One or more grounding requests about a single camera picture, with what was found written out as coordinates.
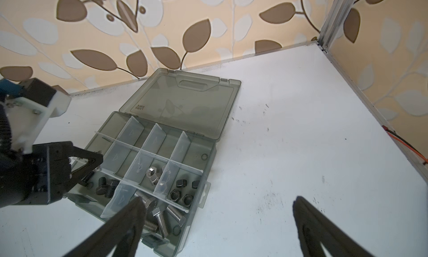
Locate silver hex bolt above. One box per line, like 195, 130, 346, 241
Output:
134, 190, 158, 211

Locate red black multimeter leads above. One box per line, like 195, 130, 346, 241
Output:
382, 125, 428, 165

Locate aluminium frame post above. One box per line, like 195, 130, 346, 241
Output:
318, 0, 355, 52

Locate black hex bolt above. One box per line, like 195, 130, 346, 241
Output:
104, 180, 120, 199
95, 177, 108, 196

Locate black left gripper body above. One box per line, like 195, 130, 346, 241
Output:
1, 78, 71, 208

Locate grey plastic organizer box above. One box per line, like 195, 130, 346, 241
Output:
68, 68, 241, 257

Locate pile of silver nuts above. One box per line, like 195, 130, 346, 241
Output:
146, 166, 163, 186

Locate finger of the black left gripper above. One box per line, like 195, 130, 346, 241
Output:
68, 146, 104, 190

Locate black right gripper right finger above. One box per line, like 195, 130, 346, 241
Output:
293, 196, 371, 257

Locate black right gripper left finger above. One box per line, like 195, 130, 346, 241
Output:
66, 197, 147, 257

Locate black hex nut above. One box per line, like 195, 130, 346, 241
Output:
176, 179, 187, 188

